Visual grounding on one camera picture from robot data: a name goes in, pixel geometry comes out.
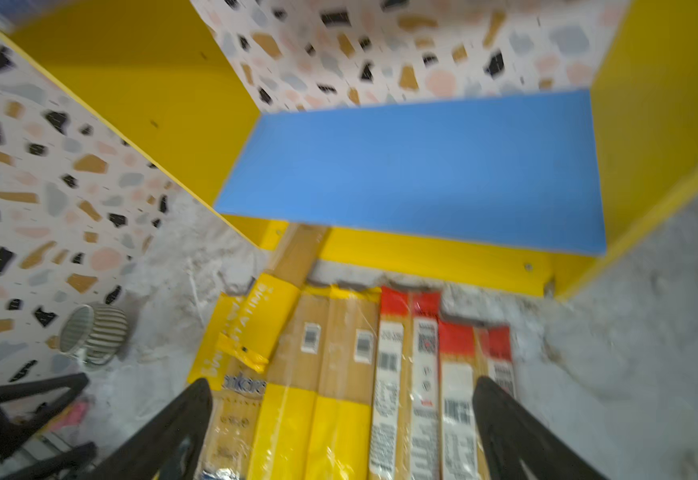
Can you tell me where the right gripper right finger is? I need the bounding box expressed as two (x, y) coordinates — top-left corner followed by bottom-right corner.
(472, 376), (604, 479)

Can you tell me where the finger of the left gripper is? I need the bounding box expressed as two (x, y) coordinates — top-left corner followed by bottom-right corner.
(0, 373), (90, 461)
(3, 442), (98, 480)

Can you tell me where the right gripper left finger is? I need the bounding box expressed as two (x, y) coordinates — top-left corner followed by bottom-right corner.
(82, 378), (213, 479)

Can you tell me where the red spaghetti bag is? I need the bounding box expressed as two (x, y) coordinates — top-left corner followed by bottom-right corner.
(368, 287), (440, 479)
(439, 321), (516, 479)

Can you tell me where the yellow pastatime bag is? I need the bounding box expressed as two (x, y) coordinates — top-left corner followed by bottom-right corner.
(186, 294), (245, 392)
(216, 223), (330, 373)

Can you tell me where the yellow shelf with coloured boards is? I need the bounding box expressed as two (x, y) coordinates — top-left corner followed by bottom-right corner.
(0, 1), (698, 298)

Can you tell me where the Ankara spaghetti bag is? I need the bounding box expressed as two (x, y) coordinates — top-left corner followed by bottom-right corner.
(196, 358), (267, 479)

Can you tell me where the yellow spaghetti bag middle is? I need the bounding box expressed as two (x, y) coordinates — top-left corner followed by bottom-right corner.
(247, 286), (330, 479)

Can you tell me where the yellow spaghetti bag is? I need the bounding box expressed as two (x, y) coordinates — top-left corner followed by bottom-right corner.
(247, 286), (330, 479)
(304, 286), (381, 479)

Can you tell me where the striped ceramic cup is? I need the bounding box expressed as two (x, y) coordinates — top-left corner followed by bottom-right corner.
(58, 304), (130, 370)

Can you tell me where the yellow spaghetti bag right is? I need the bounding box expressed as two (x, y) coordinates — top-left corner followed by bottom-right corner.
(304, 286), (381, 479)

